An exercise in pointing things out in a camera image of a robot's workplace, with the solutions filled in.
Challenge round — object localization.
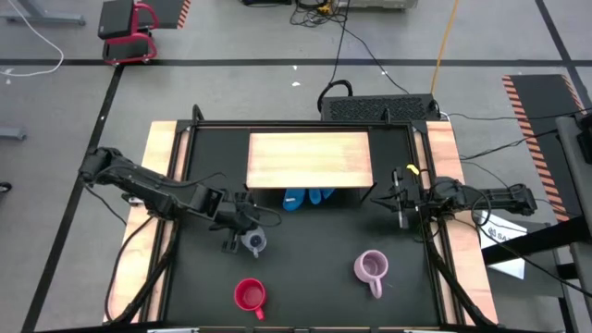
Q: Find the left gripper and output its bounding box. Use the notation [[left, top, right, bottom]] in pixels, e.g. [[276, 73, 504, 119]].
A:
[[210, 191, 263, 254]]

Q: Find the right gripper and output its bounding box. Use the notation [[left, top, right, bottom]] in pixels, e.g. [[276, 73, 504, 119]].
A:
[[371, 168, 425, 230]]

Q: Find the small clear glass mug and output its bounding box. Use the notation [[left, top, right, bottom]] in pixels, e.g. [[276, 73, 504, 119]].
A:
[[240, 225, 268, 259]]

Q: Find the red mug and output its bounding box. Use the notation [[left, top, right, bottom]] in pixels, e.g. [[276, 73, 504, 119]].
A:
[[233, 277, 268, 322]]

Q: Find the large lilac ribbed mug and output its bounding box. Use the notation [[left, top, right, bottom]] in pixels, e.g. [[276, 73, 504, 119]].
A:
[[353, 249, 390, 300]]

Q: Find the wooden shelf with black legs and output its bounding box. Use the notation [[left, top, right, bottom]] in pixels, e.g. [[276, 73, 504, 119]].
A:
[[243, 131, 378, 207]]

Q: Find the blue cloth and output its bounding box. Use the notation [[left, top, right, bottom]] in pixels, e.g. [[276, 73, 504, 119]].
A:
[[282, 187, 337, 213]]

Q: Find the wooden table side board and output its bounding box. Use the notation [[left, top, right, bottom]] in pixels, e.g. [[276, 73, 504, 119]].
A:
[[413, 120, 500, 326], [103, 120, 191, 325]]

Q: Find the black computer case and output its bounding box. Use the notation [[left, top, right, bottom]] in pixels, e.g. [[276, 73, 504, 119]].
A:
[[319, 93, 441, 123]]

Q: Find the white paper sign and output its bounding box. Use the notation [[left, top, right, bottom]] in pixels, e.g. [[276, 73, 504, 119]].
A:
[[475, 210, 529, 281]]

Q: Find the large orange-striped black ramp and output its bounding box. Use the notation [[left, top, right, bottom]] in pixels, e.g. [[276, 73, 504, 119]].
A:
[[501, 74, 589, 224]]

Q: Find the grey and black furniture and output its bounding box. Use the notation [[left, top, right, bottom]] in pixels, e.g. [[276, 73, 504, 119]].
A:
[[480, 112, 592, 333]]

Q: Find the red and black stool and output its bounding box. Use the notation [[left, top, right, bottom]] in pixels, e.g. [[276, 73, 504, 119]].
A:
[[97, 0, 161, 67]]

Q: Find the small orange-striped black ramp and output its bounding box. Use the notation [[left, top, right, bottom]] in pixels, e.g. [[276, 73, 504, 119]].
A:
[[148, 0, 192, 31]]

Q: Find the grey table leg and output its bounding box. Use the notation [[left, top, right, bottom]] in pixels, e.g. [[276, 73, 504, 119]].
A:
[[0, 0, 87, 27]]

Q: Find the black table frame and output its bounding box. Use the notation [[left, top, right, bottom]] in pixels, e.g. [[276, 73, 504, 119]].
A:
[[102, 104, 500, 333]]

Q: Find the thin black floor cable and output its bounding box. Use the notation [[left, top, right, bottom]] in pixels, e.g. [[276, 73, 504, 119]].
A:
[[443, 106, 592, 123], [458, 129, 559, 162]]

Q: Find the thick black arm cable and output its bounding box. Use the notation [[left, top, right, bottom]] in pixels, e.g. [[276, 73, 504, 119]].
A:
[[104, 215, 158, 324]]

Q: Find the black computer cable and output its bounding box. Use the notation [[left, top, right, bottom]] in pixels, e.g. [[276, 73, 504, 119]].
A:
[[315, 18, 355, 114]]

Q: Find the yellow cable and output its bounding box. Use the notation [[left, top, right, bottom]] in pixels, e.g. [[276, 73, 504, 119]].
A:
[[429, 0, 461, 94]]

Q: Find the black cable bundle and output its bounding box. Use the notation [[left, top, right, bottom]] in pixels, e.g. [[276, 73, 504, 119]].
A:
[[289, 0, 349, 29]]

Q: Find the white cable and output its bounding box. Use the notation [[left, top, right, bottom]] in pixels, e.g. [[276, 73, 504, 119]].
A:
[[0, 0, 65, 78]]

